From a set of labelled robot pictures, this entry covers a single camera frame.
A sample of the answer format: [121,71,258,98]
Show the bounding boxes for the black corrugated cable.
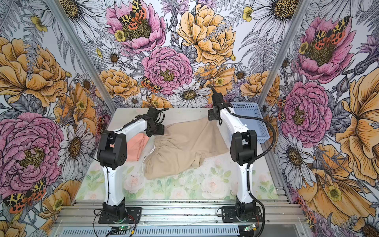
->
[208,85,277,237]
[88,107,170,205]

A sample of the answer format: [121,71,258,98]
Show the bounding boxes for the pink printed t-shirt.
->
[126,133,149,162]

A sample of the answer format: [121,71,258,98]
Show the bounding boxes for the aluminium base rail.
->
[56,199,306,226]

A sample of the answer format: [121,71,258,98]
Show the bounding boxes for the light blue plastic basket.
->
[232,102,270,144]

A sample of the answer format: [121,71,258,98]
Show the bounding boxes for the right aluminium frame post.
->
[257,0,311,107]

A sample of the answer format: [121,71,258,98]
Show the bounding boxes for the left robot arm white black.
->
[96,108,168,225]

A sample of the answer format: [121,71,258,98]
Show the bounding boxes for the left black corrugated cable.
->
[88,107,170,205]

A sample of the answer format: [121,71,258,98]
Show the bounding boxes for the left aluminium frame post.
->
[46,1,117,114]

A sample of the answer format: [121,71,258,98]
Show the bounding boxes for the beige drawstring garment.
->
[144,118,229,180]

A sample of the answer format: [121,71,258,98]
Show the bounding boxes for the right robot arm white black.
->
[208,90,265,223]

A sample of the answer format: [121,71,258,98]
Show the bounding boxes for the white vented cable duct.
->
[59,226,240,237]

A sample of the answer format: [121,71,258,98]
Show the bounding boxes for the aluminium frame post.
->
[46,1,117,114]
[257,0,311,107]

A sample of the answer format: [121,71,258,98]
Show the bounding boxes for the right black corrugated cable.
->
[208,85,277,237]

